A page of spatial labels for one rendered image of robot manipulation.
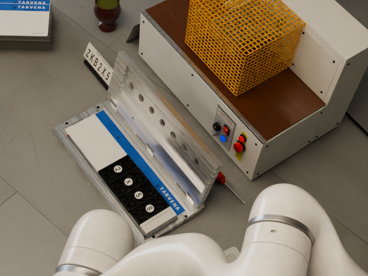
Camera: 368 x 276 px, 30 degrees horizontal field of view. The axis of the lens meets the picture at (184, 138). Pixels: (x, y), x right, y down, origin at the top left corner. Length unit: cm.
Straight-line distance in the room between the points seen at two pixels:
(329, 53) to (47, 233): 86
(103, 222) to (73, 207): 60
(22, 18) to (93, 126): 40
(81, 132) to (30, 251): 37
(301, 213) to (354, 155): 104
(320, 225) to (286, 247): 8
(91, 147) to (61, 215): 22
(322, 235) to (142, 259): 29
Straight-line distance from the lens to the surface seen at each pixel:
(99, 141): 194
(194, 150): 176
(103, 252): 124
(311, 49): 183
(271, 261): 98
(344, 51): 176
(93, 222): 126
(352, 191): 199
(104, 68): 207
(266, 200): 104
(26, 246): 182
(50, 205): 187
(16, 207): 187
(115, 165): 188
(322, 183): 198
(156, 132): 187
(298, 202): 104
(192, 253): 106
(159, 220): 181
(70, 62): 214
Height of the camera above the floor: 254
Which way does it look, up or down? 56 degrees down
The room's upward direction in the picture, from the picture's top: 9 degrees clockwise
